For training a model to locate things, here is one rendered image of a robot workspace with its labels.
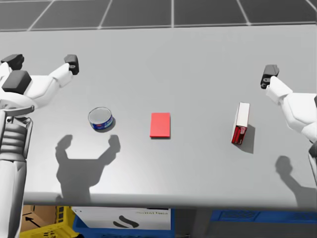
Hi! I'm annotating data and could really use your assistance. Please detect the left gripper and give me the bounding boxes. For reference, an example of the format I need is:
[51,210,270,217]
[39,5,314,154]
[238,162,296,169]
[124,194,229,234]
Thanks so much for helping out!
[0,54,80,110]

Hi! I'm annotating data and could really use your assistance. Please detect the red and white carton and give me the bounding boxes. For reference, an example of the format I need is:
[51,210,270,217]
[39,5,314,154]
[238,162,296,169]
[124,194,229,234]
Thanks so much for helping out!
[230,102,251,145]

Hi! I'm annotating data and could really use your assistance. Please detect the pink pad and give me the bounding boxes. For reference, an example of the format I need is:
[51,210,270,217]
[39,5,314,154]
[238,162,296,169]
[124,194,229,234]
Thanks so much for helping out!
[149,112,172,139]

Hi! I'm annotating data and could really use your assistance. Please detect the blue box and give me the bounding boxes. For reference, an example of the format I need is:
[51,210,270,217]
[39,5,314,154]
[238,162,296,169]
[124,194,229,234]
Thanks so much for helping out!
[72,207,175,238]
[210,209,317,223]

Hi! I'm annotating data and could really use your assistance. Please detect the white box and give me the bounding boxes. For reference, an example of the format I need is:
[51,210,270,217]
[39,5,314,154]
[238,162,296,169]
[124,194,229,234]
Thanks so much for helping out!
[71,207,172,231]

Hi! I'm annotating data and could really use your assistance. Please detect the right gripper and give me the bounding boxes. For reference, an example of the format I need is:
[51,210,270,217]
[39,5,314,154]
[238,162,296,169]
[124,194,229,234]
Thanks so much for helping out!
[260,64,317,143]

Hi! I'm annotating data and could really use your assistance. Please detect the yellow box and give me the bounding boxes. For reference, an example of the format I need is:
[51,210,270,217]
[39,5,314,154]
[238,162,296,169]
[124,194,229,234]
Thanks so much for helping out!
[19,205,82,238]

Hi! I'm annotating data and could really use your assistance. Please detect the brown box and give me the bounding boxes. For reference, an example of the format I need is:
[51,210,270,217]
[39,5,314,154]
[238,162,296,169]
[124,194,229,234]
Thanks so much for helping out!
[20,205,58,234]

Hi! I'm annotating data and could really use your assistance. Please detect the blue flat can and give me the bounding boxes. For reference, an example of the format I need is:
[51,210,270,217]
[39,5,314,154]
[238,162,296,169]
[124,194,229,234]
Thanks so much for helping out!
[88,107,114,132]

